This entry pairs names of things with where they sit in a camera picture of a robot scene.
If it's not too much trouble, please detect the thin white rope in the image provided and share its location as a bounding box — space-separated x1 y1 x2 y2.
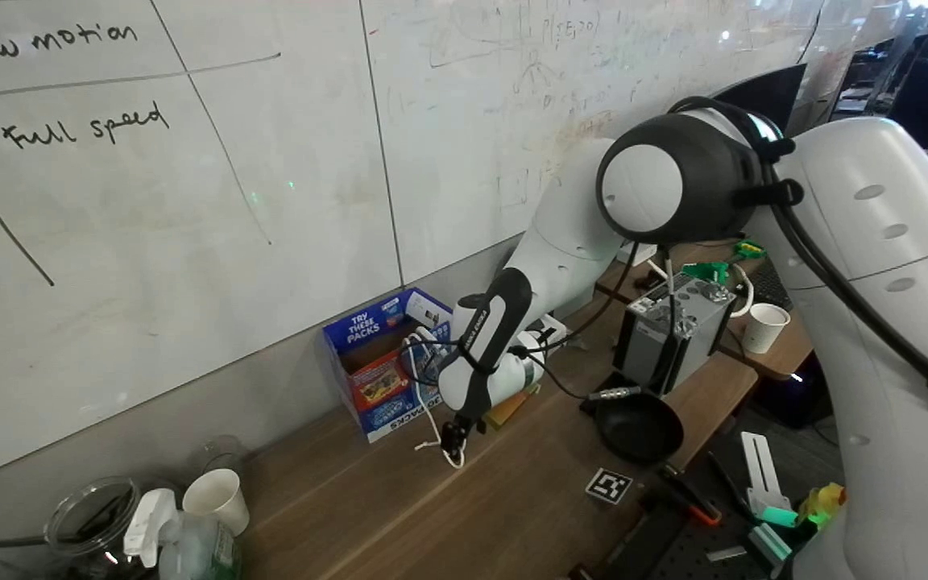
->
410 397 448 454

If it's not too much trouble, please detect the black white fiducial tag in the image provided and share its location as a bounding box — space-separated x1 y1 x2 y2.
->
585 463 637 509

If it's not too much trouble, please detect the blue snack box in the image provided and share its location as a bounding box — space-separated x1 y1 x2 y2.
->
318 283 459 445

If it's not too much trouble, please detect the black pegboard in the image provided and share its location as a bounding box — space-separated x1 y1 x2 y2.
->
572 429 846 580

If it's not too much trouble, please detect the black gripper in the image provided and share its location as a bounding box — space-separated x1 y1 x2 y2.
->
438 398 489 458

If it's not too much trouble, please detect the grey flat strip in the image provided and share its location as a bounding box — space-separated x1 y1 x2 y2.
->
704 541 753 568

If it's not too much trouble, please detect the white mug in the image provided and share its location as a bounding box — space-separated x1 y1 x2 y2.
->
734 298 793 357

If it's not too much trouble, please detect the green plastic part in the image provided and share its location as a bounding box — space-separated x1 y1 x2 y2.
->
752 498 814 568

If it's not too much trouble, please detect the black clamp orange handle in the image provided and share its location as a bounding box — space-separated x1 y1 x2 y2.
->
636 463 727 533

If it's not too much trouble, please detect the white slotted plastic bracket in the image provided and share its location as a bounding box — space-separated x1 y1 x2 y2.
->
739 429 795 519

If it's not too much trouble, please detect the grey metal appliance box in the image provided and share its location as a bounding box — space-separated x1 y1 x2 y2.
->
612 283 742 397

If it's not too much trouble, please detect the black frying pan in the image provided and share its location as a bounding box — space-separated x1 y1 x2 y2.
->
576 370 689 467

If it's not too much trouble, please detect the white paper cup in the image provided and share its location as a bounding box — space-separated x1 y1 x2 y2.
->
180 467 253 539

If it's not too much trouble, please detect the clear spray bottle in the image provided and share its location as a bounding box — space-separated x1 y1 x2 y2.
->
124 487 243 580

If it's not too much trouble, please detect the yellow object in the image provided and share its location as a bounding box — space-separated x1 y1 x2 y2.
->
807 479 848 526

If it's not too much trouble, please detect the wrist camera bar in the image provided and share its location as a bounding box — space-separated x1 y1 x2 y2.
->
453 268 540 430

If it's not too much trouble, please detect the wall whiteboard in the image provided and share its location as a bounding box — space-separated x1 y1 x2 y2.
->
0 0 846 491

